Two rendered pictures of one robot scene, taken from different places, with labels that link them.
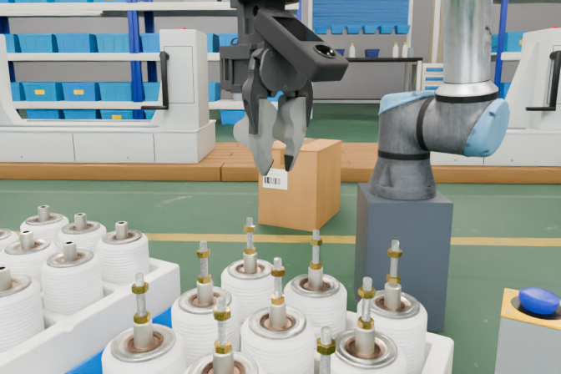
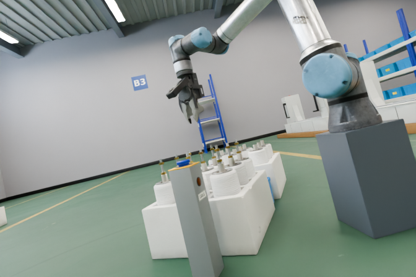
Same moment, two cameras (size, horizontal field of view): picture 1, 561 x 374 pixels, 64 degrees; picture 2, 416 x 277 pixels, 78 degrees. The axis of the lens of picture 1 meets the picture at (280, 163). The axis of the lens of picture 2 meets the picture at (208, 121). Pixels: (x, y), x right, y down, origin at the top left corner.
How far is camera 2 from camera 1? 1.16 m
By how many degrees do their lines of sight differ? 84
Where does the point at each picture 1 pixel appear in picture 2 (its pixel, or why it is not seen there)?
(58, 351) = not seen: hidden behind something
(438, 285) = (359, 197)
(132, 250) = (251, 154)
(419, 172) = (336, 112)
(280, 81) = (183, 97)
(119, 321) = not seen: hidden behind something
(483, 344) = (377, 255)
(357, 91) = not seen: outside the picture
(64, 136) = (392, 109)
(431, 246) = (346, 166)
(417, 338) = (213, 183)
